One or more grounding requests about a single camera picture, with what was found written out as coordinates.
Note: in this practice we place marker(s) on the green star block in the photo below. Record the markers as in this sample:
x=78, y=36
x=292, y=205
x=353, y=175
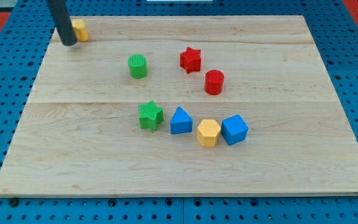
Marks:
x=150, y=115

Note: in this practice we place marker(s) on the red star block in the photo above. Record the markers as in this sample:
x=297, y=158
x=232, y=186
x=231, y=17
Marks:
x=190, y=60

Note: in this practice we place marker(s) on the blue triangle block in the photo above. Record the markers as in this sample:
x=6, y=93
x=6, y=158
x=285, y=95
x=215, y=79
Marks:
x=181, y=122

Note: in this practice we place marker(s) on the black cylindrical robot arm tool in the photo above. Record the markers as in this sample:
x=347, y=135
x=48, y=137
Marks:
x=61, y=18

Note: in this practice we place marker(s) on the green cylinder block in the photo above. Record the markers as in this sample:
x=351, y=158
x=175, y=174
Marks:
x=137, y=66

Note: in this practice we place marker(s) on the red cylinder block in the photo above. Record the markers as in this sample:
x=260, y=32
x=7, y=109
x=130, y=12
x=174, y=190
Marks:
x=213, y=82

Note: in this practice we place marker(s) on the light wooden board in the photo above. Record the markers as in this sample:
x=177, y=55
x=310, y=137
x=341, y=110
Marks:
x=79, y=134

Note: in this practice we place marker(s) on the blue cube block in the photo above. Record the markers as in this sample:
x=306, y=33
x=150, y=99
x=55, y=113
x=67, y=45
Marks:
x=234, y=129

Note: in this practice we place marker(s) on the yellow block behind tool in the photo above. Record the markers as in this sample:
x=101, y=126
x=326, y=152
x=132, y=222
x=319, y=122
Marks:
x=80, y=30

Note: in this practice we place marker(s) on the yellow hexagon block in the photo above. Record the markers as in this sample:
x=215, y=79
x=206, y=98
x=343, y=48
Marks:
x=208, y=132

